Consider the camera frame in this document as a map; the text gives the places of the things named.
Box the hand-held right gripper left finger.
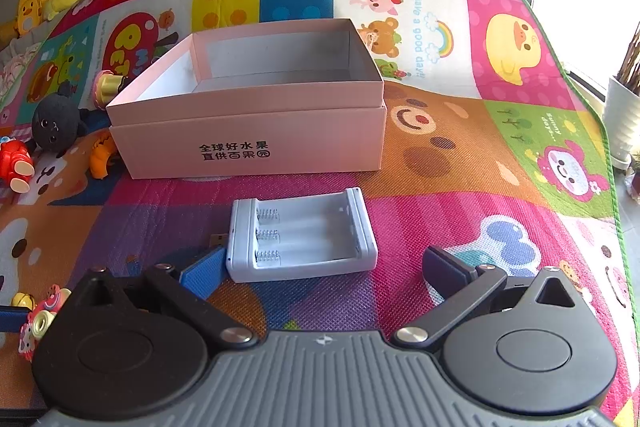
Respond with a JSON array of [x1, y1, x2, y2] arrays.
[[75, 244, 258, 350]]

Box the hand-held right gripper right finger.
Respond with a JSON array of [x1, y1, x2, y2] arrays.
[[391, 245, 581, 350]]

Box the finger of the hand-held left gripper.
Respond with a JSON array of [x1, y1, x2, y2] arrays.
[[0, 305, 31, 334]]

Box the pink bear keychain with bell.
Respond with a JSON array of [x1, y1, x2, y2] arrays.
[[11, 284, 74, 365]]

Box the white battery charger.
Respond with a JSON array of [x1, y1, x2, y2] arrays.
[[213, 187, 379, 284]]

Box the orange-red round toy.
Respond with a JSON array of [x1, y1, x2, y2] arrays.
[[89, 131, 120, 180]]

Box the pink cardboard box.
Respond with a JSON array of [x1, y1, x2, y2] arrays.
[[106, 18, 388, 180]]

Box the red toy figure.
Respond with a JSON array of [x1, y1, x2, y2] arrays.
[[0, 138, 37, 194]]

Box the black plush toy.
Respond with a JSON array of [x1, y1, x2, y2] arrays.
[[31, 81, 91, 158]]

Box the gold and pink small toy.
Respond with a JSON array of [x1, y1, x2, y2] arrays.
[[91, 69, 132, 106]]

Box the colourful cartoon play mat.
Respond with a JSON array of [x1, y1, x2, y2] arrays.
[[0, 0, 640, 427]]

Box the white plant pot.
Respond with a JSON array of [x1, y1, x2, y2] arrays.
[[602, 76, 640, 170]]

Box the pink white cloth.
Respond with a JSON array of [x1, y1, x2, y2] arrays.
[[0, 42, 43, 100]]

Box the dried sticks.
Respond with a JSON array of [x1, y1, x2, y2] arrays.
[[617, 21, 640, 95]]

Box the yellow duck plush toy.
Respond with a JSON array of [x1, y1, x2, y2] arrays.
[[17, 0, 53, 38]]

